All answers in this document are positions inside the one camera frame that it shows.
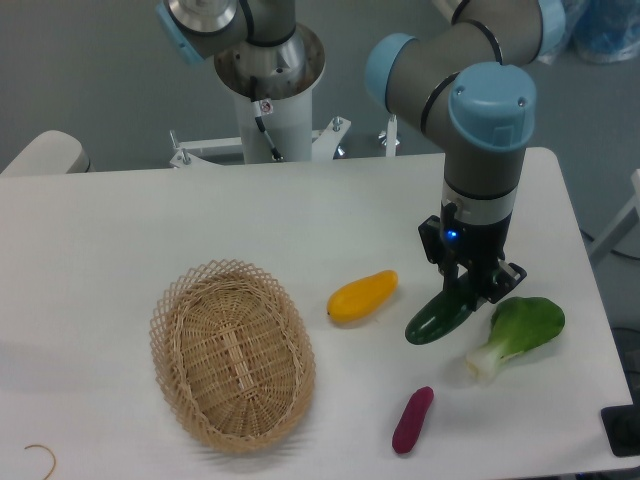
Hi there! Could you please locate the woven wicker basket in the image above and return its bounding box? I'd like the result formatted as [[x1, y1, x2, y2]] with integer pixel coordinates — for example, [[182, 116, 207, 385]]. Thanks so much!
[[150, 259, 315, 454]]

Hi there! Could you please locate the black pedestal cable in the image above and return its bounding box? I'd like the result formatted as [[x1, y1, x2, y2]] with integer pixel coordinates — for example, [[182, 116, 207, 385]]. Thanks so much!
[[248, 74, 285, 162]]

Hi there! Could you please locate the green cucumber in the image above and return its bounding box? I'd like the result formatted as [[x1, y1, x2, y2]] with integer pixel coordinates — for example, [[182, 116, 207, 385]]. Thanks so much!
[[405, 273, 478, 345]]

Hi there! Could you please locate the tan rubber band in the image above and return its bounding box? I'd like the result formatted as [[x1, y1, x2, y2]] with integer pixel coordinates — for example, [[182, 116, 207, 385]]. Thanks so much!
[[23, 444, 58, 477]]

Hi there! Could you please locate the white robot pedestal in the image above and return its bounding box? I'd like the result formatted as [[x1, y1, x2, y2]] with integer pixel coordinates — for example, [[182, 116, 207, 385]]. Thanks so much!
[[170, 24, 351, 168]]

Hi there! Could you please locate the white frame at right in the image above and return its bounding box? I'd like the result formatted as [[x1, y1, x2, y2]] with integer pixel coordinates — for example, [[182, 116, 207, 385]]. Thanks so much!
[[587, 169, 639, 265]]

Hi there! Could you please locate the blue plastic bag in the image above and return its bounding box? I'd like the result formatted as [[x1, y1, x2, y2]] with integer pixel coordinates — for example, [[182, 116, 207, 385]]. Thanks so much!
[[537, 0, 639, 65]]

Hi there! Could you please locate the yellow mango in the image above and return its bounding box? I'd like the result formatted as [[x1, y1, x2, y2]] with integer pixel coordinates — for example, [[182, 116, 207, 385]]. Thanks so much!
[[326, 270, 398, 324]]

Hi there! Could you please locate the black box at table edge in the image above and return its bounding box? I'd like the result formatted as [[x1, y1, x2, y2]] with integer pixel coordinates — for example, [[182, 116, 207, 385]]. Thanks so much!
[[601, 405, 639, 457]]

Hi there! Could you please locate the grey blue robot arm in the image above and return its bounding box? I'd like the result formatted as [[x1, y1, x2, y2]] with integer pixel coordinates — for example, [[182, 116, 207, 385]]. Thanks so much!
[[156, 1, 565, 309]]

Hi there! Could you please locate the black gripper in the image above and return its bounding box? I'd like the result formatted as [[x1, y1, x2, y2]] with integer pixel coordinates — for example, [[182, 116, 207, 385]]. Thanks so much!
[[418, 200, 527, 311]]

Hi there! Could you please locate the white chair armrest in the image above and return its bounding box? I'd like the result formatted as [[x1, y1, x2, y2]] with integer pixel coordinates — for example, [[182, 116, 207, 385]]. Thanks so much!
[[1, 130, 95, 178]]

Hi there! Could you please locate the purple sweet potato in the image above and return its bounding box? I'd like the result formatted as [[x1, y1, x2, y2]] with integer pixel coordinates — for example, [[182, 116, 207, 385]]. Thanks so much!
[[391, 386, 435, 455]]

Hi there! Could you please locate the green bok choy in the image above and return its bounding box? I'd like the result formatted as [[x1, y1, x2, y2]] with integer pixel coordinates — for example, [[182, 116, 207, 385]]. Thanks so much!
[[465, 297, 565, 383]]

